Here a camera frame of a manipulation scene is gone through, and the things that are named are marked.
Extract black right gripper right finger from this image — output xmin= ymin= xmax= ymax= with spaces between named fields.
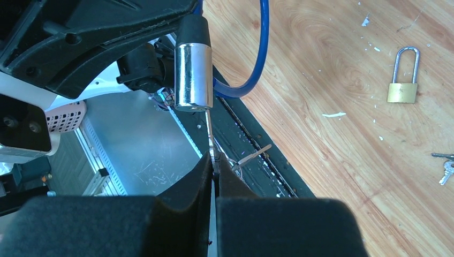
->
xmin=214 ymin=155 xmax=368 ymax=256

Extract brass padlock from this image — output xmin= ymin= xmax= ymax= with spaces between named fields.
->
xmin=387 ymin=46 xmax=420 ymax=104

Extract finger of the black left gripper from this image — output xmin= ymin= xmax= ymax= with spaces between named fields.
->
xmin=1 ymin=0 xmax=199 ymax=99

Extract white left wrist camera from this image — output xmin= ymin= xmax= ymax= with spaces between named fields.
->
xmin=1 ymin=72 xmax=60 ymax=164

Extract aluminium base frame rails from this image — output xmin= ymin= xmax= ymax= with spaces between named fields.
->
xmin=46 ymin=117 xmax=128 ymax=198

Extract small silver keys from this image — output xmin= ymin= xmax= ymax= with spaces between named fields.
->
xmin=431 ymin=153 xmax=453 ymax=186

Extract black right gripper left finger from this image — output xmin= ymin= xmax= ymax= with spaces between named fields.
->
xmin=1 ymin=154 xmax=213 ymax=256

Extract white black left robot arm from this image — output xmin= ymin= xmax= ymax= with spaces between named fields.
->
xmin=1 ymin=1 xmax=202 ymax=110

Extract pink perforated basket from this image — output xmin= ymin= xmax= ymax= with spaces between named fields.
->
xmin=45 ymin=101 xmax=86 ymax=133

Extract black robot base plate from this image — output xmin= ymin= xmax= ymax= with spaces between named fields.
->
xmin=170 ymin=65 xmax=316 ymax=199

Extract blue cable lock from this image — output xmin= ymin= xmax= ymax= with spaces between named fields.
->
xmin=174 ymin=1 xmax=270 ymax=112

